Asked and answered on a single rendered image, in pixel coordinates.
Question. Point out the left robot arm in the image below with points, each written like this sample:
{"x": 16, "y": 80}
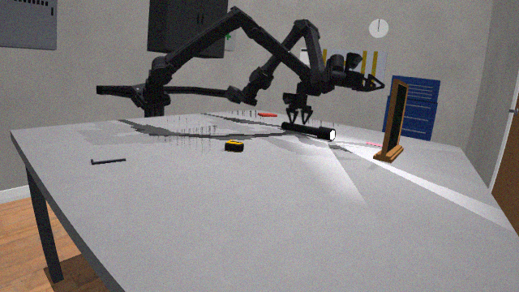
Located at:
{"x": 332, "y": 74}

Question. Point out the yellow tape measure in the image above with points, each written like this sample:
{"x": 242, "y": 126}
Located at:
{"x": 234, "y": 146}

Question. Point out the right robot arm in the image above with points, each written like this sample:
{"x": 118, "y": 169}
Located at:
{"x": 163, "y": 67}

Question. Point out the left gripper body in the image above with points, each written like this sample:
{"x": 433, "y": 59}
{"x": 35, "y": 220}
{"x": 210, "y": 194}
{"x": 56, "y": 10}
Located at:
{"x": 356, "y": 85}

